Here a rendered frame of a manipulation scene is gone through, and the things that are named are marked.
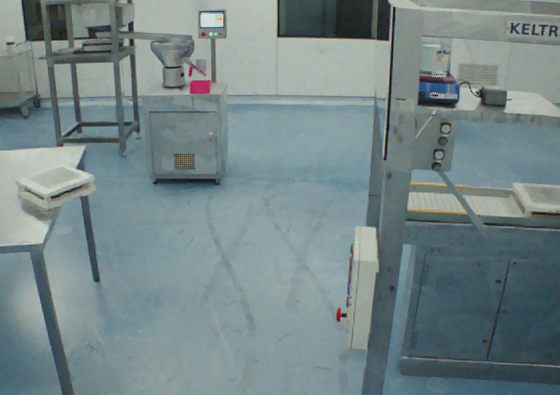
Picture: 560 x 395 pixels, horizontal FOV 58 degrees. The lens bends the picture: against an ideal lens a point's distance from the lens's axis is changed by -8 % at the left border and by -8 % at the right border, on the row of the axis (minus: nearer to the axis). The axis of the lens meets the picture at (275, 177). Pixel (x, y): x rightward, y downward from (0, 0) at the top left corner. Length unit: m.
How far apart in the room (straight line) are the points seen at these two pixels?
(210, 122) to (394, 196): 3.11
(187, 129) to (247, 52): 2.85
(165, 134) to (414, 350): 2.70
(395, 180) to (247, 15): 5.79
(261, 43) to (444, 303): 5.16
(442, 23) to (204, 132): 3.28
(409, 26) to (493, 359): 1.73
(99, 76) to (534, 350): 6.21
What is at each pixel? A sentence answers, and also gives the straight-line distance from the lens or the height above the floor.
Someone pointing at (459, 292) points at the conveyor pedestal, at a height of 0.47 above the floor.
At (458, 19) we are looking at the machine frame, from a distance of 1.19.
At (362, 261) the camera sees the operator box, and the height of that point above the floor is 1.08.
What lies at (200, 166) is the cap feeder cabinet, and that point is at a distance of 4.39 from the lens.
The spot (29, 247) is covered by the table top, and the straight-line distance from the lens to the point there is 2.01.
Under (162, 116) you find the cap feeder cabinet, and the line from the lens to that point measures 4.31.
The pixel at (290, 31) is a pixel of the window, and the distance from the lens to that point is 6.94.
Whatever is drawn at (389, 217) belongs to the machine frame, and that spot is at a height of 1.14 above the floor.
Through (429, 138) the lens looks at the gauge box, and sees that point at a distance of 1.92.
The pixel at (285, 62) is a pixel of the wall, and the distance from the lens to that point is 6.99.
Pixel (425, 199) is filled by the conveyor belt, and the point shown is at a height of 0.82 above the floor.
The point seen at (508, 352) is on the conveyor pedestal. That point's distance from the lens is 2.55.
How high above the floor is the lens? 1.69
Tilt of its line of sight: 22 degrees down
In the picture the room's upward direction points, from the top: straight up
